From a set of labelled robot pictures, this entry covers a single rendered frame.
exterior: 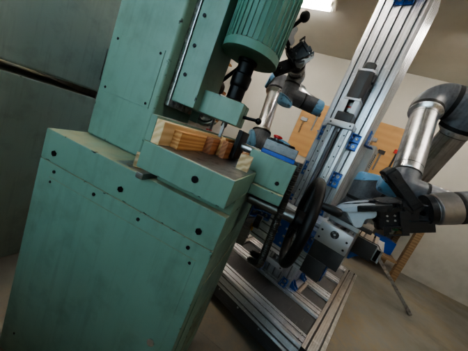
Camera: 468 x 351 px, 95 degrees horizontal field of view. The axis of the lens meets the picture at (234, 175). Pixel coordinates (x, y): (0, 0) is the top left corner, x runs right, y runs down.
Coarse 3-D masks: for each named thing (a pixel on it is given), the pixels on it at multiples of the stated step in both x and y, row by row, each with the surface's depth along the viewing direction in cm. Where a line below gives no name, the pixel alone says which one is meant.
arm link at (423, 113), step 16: (432, 96) 70; (448, 96) 69; (416, 112) 71; (432, 112) 68; (416, 128) 67; (432, 128) 66; (400, 144) 68; (416, 144) 64; (400, 160) 64; (416, 160) 62; (416, 176) 60; (384, 192) 62; (416, 192) 58
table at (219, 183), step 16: (144, 144) 44; (144, 160) 44; (160, 160) 43; (176, 160) 42; (192, 160) 42; (208, 160) 49; (224, 160) 59; (160, 176) 43; (176, 176) 42; (192, 176) 42; (208, 176) 41; (224, 176) 40; (240, 176) 46; (192, 192) 42; (208, 192) 41; (224, 192) 40; (240, 192) 50; (256, 192) 60; (272, 192) 59; (224, 208) 41
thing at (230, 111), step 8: (208, 96) 66; (216, 96) 65; (200, 104) 67; (208, 104) 66; (216, 104) 66; (224, 104) 65; (232, 104) 64; (240, 104) 64; (208, 112) 66; (216, 112) 66; (224, 112) 65; (232, 112) 64; (240, 112) 64; (224, 120) 65; (232, 120) 65; (240, 120) 66; (240, 128) 70
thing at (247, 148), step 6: (240, 132) 64; (246, 132) 68; (240, 138) 64; (246, 138) 70; (234, 144) 65; (240, 144) 67; (246, 144) 68; (234, 150) 65; (240, 150) 70; (246, 150) 68; (234, 156) 66
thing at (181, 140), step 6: (174, 132) 46; (180, 132) 46; (186, 132) 49; (174, 138) 46; (180, 138) 46; (186, 138) 48; (192, 138) 51; (198, 138) 54; (204, 138) 57; (174, 144) 47; (180, 144) 47; (186, 144) 49; (192, 144) 52; (198, 144) 56; (198, 150) 57
